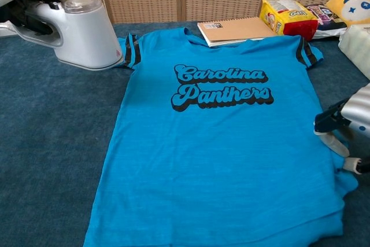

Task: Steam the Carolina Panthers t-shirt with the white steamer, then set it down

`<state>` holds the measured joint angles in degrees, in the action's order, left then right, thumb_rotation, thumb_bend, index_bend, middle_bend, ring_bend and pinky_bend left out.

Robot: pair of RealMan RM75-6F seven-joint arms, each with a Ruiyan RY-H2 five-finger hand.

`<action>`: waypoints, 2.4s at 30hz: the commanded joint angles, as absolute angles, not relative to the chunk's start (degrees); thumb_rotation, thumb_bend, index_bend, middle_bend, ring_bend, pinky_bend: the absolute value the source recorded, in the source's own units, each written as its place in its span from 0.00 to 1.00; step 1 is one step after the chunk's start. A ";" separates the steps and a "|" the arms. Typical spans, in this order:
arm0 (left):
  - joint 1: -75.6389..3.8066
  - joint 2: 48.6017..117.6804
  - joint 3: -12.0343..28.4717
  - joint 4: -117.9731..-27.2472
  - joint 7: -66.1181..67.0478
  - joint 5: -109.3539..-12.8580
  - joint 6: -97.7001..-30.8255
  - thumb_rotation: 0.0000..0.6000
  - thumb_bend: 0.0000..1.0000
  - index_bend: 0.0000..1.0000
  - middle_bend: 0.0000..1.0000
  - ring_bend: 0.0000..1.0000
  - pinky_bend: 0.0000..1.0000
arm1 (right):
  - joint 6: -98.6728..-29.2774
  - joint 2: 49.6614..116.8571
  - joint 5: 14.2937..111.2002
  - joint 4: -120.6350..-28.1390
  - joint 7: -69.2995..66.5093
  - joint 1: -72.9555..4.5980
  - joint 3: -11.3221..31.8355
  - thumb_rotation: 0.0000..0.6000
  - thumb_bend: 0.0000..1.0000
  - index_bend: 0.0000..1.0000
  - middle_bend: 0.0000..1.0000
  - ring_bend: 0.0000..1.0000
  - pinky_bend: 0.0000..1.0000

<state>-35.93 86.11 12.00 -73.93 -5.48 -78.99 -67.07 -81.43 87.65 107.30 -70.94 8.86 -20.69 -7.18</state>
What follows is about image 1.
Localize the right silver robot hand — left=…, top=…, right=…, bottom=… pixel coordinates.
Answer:
left=313, top=82, right=370, bottom=175

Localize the white handheld steamer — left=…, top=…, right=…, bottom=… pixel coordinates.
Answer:
left=0, top=0, right=124, bottom=71

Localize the blue Carolina Panthers t-shirt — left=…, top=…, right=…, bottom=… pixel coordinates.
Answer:
left=83, top=27, right=359, bottom=247

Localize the long white tissue pack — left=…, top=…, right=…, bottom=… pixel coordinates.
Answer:
left=338, top=24, right=370, bottom=82

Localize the black snack packet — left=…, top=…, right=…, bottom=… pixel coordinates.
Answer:
left=305, top=3, right=347, bottom=40

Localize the yellow plush toy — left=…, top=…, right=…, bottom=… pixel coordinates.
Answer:
left=325, top=0, right=370, bottom=28

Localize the yellow Lipo snack pack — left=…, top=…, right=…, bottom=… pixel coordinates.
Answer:
left=259, top=0, right=319, bottom=42

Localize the brown spiral notebook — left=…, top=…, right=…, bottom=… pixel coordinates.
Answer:
left=197, top=16, right=277, bottom=48

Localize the dark blue table cloth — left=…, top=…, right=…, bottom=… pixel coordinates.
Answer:
left=0, top=21, right=370, bottom=247

